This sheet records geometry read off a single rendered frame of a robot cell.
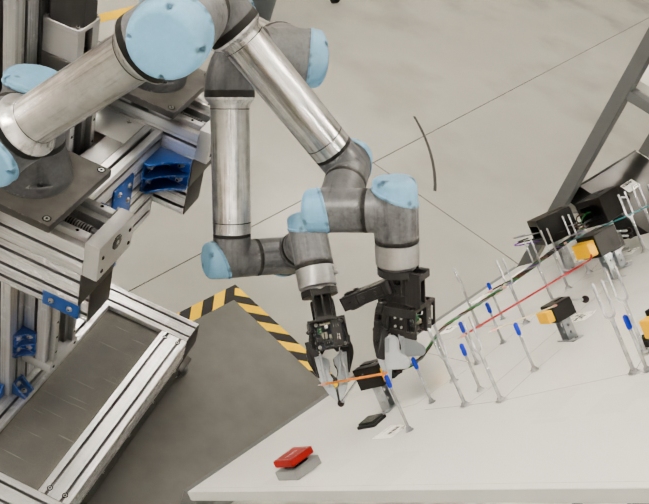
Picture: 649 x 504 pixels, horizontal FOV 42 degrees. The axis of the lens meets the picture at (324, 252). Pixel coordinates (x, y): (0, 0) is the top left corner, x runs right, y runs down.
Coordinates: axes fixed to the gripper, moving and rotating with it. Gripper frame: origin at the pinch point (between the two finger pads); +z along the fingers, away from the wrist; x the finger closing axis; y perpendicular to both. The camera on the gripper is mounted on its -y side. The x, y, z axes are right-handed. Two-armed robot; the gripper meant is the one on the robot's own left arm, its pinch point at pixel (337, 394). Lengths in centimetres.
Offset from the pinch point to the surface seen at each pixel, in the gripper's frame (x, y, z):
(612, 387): 35, 45, 7
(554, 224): 59, -28, -30
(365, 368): 5.1, 10.5, -3.2
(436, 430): 12.3, 29.2, 9.2
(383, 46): 85, -309, -209
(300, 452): -9.0, 20.4, 8.8
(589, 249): 55, -2, -19
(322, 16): 53, -315, -238
